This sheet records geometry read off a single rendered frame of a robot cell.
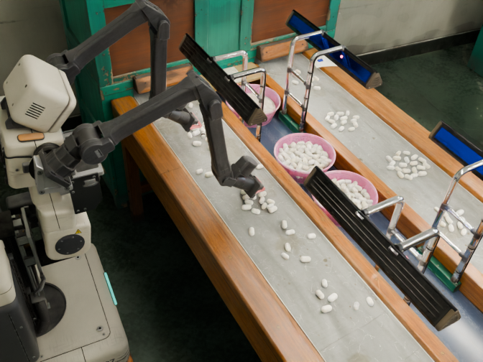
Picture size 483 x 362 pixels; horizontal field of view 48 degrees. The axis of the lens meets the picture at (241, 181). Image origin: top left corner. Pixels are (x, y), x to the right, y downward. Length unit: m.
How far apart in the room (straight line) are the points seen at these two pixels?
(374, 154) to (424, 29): 2.47
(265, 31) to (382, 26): 1.75
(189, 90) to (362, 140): 1.13
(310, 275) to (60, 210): 0.89
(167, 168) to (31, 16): 1.44
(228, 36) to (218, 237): 1.17
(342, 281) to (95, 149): 0.94
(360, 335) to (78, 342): 1.13
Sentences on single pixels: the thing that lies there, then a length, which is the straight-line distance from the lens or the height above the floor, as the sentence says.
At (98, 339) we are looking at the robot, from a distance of 2.34.
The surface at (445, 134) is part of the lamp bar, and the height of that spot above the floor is 1.09.
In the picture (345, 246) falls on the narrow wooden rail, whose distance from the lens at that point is 2.01.
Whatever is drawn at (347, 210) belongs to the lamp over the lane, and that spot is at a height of 1.09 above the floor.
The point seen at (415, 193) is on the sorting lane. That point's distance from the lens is 2.33.
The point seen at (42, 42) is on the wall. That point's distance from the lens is 3.41.
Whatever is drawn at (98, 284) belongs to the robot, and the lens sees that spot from 2.49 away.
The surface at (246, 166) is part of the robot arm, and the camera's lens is 1.98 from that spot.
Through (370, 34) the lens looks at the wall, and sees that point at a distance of 4.45.
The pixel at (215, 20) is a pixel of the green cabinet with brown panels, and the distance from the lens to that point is 2.71.
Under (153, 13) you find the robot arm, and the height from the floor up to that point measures 1.41.
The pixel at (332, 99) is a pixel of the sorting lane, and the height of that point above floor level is 0.74.
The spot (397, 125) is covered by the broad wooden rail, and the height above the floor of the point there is 0.76.
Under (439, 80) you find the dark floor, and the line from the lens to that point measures 4.60.
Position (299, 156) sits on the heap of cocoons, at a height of 0.73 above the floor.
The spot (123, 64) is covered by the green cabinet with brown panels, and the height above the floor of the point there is 0.92.
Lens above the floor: 2.26
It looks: 43 degrees down
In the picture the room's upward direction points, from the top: 4 degrees clockwise
